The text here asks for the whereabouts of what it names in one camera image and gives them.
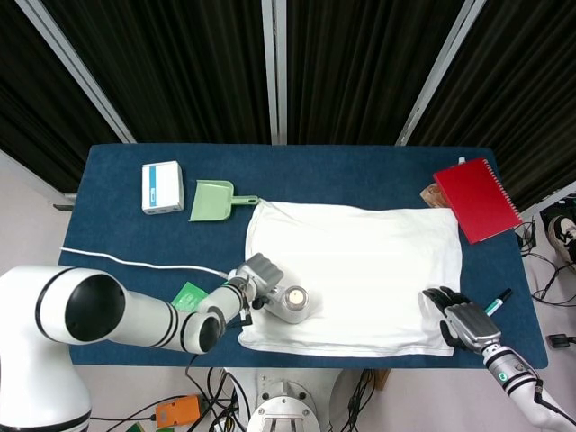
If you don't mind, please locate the white folded t-shirt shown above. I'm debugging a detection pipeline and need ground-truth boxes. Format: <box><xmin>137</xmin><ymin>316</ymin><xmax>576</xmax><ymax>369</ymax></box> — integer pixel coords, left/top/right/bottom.
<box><xmin>237</xmin><ymin>200</ymin><xmax>464</xmax><ymax>358</ymax></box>

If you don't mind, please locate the white box with blue stripe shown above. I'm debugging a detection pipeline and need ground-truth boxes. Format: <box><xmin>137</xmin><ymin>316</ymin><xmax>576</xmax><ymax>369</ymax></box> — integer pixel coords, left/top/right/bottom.
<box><xmin>141</xmin><ymin>160</ymin><xmax>185</xmax><ymax>213</ymax></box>

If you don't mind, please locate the black pleated curtain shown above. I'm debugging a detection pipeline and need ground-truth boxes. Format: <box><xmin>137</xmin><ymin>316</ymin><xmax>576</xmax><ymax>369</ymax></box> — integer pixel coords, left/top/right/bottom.
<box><xmin>0</xmin><ymin>0</ymin><xmax>576</xmax><ymax>212</ymax></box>

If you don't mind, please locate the orange handheld device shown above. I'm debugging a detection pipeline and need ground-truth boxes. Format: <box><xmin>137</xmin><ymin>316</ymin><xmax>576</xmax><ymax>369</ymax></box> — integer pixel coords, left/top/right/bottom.
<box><xmin>155</xmin><ymin>394</ymin><xmax>202</xmax><ymax>428</ymax></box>

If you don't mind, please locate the blue felt table cover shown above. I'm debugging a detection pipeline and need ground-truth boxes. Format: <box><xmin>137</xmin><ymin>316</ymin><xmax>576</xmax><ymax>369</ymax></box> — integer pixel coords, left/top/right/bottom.
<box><xmin>58</xmin><ymin>143</ymin><xmax>549</xmax><ymax>370</ymax></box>

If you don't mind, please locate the grey aluminium frame post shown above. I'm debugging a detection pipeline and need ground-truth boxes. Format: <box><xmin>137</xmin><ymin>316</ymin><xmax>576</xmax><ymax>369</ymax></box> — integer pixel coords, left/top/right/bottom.
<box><xmin>395</xmin><ymin>0</ymin><xmax>488</xmax><ymax>146</ymax></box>
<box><xmin>261</xmin><ymin>0</ymin><xmax>288</xmax><ymax>145</ymax></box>
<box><xmin>15</xmin><ymin>0</ymin><xmax>136</xmax><ymax>144</ymax></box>

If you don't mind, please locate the white black sneaker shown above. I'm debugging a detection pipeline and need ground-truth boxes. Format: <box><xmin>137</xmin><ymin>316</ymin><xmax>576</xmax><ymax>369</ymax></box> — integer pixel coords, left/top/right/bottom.
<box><xmin>547</xmin><ymin>214</ymin><xmax>576</xmax><ymax>267</ymax></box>

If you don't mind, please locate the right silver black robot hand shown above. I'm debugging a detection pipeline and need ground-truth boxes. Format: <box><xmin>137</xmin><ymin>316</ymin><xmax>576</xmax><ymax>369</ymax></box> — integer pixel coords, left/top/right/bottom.
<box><xmin>421</xmin><ymin>285</ymin><xmax>502</xmax><ymax>355</ymax></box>

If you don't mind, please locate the brown snack packet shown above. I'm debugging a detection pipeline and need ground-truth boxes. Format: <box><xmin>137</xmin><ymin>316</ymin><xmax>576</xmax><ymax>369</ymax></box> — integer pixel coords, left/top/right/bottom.
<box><xmin>420</xmin><ymin>183</ymin><xmax>450</xmax><ymax>209</ymax></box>

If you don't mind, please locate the green foil packet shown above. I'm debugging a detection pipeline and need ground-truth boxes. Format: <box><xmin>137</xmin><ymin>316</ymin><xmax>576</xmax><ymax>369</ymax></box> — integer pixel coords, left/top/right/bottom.
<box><xmin>170</xmin><ymin>281</ymin><xmax>210</xmax><ymax>312</ymax></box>

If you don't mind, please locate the green black marker pen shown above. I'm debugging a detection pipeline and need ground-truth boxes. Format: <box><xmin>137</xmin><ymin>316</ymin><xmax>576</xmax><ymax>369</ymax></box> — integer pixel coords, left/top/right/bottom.
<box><xmin>483</xmin><ymin>288</ymin><xmax>514</xmax><ymax>315</ymax></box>

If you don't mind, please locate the white cable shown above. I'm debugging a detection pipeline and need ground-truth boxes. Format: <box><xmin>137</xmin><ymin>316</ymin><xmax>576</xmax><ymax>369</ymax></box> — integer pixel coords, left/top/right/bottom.
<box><xmin>59</xmin><ymin>246</ymin><xmax>230</xmax><ymax>278</ymax></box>

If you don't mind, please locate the red spiral notebook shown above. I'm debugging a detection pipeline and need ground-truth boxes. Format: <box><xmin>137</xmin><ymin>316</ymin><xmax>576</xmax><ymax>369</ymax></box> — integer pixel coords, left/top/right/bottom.
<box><xmin>432</xmin><ymin>157</ymin><xmax>525</xmax><ymax>246</ymax></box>

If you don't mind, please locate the silver robot base column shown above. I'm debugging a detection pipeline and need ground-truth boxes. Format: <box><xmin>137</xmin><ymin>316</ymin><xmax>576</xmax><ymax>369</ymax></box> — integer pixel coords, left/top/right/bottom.
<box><xmin>246</xmin><ymin>368</ymin><xmax>343</xmax><ymax>432</ymax></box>

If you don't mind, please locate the black floor cable bundle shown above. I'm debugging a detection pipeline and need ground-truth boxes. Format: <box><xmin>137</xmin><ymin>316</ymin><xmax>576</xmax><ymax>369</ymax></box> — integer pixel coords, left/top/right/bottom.
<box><xmin>89</xmin><ymin>366</ymin><xmax>253</xmax><ymax>432</ymax></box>

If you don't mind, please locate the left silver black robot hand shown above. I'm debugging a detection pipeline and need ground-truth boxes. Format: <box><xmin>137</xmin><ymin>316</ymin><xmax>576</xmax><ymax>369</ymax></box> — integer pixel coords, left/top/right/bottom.
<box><xmin>227</xmin><ymin>252</ymin><xmax>284</xmax><ymax>311</ymax></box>

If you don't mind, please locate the green plastic dustpan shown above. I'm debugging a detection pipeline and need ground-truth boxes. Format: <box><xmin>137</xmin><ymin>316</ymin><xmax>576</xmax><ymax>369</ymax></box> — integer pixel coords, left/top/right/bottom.
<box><xmin>188</xmin><ymin>179</ymin><xmax>261</xmax><ymax>223</ymax></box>

